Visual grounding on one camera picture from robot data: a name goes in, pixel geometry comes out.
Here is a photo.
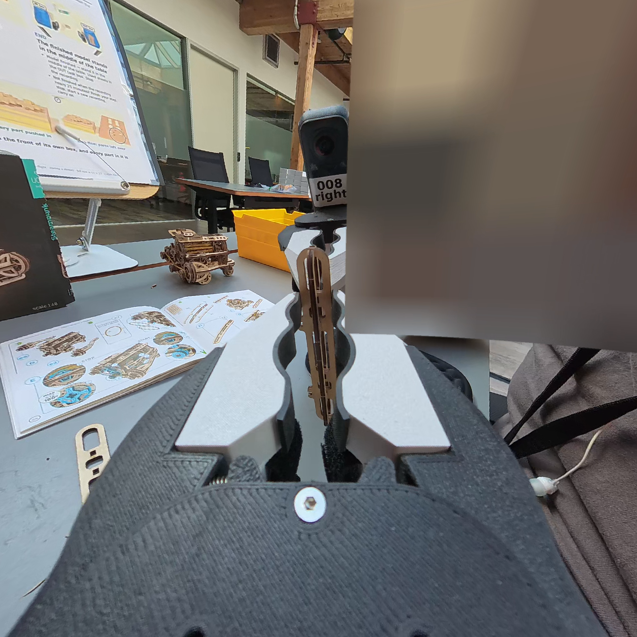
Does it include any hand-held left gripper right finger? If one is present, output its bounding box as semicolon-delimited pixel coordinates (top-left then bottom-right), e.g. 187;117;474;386
334;291;453;467

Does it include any assembled wooden model vehicle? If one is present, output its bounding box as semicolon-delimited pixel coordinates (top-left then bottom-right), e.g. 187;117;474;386
160;227;236;286

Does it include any metal and wood document stand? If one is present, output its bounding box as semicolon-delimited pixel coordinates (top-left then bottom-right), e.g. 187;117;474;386
37;0;165;278

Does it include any black strap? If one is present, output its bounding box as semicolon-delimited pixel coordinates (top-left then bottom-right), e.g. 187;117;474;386
503;348;637;460

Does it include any wooden top office desk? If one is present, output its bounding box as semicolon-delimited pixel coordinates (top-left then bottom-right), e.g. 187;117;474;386
175;177;312;235

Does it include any black office chair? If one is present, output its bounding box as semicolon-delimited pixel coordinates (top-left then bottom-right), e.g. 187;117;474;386
247;156;276;189
187;145;233;220

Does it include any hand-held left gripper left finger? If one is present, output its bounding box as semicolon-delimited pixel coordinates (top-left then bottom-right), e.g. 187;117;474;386
174;293;301;482

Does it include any illustrated instruction booklet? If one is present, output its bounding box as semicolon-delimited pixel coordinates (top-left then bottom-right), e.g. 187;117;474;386
0;289;275;440

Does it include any black model kit box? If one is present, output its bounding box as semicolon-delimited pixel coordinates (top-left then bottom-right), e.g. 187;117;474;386
0;152;76;322

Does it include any yellow plastic bin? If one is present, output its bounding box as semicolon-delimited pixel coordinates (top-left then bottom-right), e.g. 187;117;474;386
232;208;307;274

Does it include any person's grey top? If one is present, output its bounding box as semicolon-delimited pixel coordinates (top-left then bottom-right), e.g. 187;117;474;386
492;343;637;637

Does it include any wooden support post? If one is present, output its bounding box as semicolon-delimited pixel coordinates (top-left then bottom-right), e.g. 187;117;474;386
290;22;319;173

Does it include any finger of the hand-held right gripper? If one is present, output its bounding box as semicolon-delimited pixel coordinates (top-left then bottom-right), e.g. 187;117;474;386
286;230;325;289
325;226;348;293

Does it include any stack of small white boxes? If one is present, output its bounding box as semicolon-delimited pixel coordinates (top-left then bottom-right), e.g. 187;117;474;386
278;168;310;195

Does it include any black quilted rest pad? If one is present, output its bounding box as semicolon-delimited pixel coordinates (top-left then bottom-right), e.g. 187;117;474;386
417;348;474;405

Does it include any white earphone with cable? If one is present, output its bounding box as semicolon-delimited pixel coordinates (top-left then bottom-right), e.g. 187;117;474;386
530;427;606;497

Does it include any flat slotted wooden part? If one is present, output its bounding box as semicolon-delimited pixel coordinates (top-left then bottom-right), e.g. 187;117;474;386
75;423;111;505

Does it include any wooden slotted bar assembly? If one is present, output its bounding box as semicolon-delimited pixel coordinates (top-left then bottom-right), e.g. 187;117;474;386
297;247;338;427

